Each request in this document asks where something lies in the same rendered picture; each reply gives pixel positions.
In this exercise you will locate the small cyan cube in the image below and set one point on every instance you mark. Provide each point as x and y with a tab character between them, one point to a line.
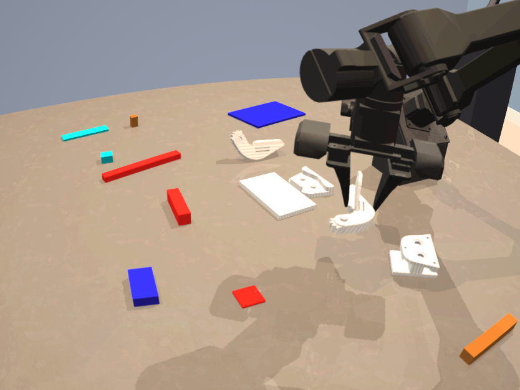
107	157

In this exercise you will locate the cyan flat rectangular plate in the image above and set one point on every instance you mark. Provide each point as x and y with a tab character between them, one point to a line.
88	132

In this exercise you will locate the long red bar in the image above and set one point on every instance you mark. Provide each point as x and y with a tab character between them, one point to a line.
141	166

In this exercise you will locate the red flat square plate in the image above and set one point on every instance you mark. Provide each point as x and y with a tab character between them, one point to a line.
247	297

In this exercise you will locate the red rectangular block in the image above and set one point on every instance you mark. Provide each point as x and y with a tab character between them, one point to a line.
179	207

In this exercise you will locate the blue flat square plate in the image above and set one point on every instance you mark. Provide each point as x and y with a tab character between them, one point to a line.
266	114

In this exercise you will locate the blue rectangular block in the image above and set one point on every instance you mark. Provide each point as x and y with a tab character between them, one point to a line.
143	287

